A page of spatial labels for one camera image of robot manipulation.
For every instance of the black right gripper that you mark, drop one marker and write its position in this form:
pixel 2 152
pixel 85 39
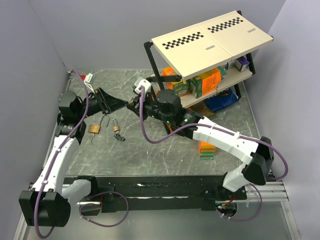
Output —
pixel 135 107

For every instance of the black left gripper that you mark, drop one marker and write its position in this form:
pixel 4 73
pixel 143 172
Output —
pixel 107 103

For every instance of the small brass padlock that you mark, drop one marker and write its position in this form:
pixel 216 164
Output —
pixel 116 127

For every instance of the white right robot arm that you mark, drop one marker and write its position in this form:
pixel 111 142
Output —
pixel 255 154

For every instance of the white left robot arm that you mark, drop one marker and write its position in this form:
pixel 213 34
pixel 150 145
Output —
pixel 47 204

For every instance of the large brass padlock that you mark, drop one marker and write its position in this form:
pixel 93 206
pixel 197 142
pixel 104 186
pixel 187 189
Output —
pixel 95 128

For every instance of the green box left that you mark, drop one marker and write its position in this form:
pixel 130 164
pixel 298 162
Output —
pixel 180 88

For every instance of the green box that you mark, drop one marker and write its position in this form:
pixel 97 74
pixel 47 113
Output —
pixel 180 88
pixel 195 87

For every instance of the green box right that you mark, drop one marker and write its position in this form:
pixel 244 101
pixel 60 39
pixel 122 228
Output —
pixel 195 87

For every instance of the brown snack bag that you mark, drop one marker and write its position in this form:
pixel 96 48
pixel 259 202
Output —
pixel 202 109

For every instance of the cream folding shelf rack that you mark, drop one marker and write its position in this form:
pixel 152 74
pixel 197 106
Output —
pixel 200 47

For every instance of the orange box on shelf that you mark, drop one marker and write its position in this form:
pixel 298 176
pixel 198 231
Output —
pixel 210 78

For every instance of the Sponge Daddy sponge pack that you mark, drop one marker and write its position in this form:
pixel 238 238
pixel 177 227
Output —
pixel 206 151

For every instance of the blue snack bag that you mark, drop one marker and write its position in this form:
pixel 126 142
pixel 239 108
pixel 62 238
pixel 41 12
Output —
pixel 221 100

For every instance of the purple white small box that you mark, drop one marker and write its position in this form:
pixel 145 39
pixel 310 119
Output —
pixel 241 63

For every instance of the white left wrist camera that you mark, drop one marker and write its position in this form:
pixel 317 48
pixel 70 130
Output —
pixel 89 80

